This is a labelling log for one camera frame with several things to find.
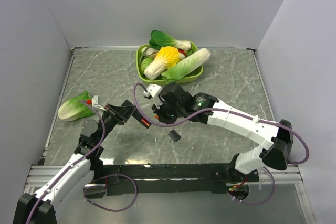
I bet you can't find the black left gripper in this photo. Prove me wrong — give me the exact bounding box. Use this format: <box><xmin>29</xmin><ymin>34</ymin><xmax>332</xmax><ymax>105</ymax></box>
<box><xmin>96</xmin><ymin>103</ymin><xmax>137</xmax><ymax>144</ymax></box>

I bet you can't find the black remote control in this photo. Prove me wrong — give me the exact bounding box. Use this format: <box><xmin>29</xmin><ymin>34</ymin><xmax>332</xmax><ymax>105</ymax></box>
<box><xmin>132</xmin><ymin>108</ymin><xmax>151</xmax><ymax>129</ymax></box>

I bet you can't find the black battery cover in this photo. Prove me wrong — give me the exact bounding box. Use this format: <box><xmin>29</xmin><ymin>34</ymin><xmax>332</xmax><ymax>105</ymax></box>
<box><xmin>168</xmin><ymin>130</ymin><xmax>181</xmax><ymax>142</ymax></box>

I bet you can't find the red yellow battery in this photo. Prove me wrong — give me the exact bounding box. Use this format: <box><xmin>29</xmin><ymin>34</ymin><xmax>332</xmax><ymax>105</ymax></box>
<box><xmin>141</xmin><ymin>119</ymin><xmax>151</xmax><ymax>128</ymax></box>

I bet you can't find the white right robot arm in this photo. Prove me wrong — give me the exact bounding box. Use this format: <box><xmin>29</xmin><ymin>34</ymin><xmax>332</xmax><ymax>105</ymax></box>
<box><xmin>144</xmin><ymin>83</ymin><xmax>293</xmax><ymax>181</ymax></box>

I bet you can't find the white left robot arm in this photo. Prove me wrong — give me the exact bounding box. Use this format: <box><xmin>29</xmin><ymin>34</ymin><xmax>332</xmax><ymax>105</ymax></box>
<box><xmin>13</xmin><ymin>100</ymin><xmax>136</xmax><ymax>223</ymax></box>

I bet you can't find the green plastic basket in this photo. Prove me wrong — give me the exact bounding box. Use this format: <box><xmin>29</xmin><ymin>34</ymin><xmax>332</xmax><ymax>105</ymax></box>
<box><xmin>136</xmin><ymin>44</ymin><xmax>204</xmax><ymax>86</ymax></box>

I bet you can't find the long green napa cabbage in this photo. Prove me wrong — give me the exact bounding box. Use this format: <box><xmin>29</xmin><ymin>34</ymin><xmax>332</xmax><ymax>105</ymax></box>
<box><xmin>161</xmin><ymin>48</ymin><xmax>210</xmax><ymax>84</ymax></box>

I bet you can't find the small green cabbage on table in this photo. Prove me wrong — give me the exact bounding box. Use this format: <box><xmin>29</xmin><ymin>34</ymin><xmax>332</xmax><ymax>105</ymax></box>
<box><xmin>57</xmin><ymin>90</ymin><xmax>94</xmax><ymax>122</ymax></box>

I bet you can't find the yellow napa cabbage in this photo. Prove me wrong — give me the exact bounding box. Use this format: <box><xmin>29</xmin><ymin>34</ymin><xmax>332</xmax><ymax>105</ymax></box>
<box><xmin>144</xmin><ymin>46</ymin><xmax>180</xmax><ymax>80</ymax></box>

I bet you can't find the small green cabbage in basket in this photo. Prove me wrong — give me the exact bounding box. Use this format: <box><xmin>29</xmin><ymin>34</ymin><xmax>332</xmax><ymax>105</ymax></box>
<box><xmin>140</xmin><ymin>57</ymin><xmax>154</xmax><ymax>74</ymax></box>

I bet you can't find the white radish in basket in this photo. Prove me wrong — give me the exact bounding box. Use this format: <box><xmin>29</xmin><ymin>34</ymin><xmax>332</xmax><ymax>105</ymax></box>
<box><xmin>141</xmin><ymin>47</ymin><xmax>159</xmax><ymax>57</ymax></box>

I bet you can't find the dark green bok choy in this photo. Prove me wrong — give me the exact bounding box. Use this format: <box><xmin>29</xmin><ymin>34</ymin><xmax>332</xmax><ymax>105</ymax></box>
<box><xmin>149</xmin><ymin>30</ymin><xmax>192</xmax><ymax>51</ymax></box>

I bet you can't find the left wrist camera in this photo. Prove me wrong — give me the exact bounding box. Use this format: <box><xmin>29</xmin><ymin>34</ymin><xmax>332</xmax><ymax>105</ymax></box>
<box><xmin>86</xmin><ymin>95</ymin><xmax>105</xmax><ymax>111</ymax></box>

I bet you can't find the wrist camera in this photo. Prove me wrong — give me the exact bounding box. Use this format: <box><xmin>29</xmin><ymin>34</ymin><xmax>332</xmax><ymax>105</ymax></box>
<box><xmin>86</xmin><ymin>95</ymin><xmax>105</xmax><ymax>111</ymax></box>
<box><xmin>143</xmin><ymin>84</ymin><xmax>163</xmax><ymax>108</ymax></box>

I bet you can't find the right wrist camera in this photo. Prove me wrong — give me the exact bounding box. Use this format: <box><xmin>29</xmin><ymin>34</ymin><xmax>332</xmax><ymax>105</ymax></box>
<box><xmin>143</xmin><ymin>84</ymin><xmax>163</xmax><ymax>108</ymax></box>

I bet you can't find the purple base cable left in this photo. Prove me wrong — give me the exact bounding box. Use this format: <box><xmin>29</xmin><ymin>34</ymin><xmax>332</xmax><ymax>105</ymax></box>
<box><xmin>83</xmin><ymin>173</ymin><xmax>138</xmax><ymax>212</ymax></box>

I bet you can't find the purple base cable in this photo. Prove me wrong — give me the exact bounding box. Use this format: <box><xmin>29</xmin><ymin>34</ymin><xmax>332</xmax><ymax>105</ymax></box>
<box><xmin>83</xmin><ymin>173</ymin><xmax>138</xmax><ymax>212</ymax></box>
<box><xmin>227</xmin><ymin>167</ymin><xmax>276</xmax><ymax>205</ymax></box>

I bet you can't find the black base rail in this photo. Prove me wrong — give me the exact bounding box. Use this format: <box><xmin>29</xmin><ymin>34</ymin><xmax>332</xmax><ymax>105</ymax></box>
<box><xmin>93</xmin><ymin>163</ymin><xmax>259</xmax><ymax>196</ymax></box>

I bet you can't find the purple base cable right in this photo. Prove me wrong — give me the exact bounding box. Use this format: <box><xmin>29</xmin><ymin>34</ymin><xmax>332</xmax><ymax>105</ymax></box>
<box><xmin>227</xmin><ymin>167</ymin><xmax>276</xmax><ymax>205</ymax></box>

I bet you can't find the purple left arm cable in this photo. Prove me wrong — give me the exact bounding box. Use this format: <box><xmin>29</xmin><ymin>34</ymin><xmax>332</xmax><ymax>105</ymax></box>
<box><xmin>25</xmin><ymin>100</ymin><xmax>107</xmax><ymax>224</ymax></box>

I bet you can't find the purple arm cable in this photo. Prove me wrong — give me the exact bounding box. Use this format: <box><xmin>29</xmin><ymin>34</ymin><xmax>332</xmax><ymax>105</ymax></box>
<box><xmin>132</xmin><ymin>82</ymin><xmax>310</xmax><ymax>166</ymax></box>
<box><xmin>25</xmin><ymin>100</ymin><xmax>107</xmax><ymax>224</ymax></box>

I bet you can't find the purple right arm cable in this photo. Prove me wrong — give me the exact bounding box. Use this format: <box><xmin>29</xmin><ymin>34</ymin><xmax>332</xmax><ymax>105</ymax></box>
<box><xmin>132</xmin><ymin>82</ymin><xmax>310</xmax><ymax>166</ymax></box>

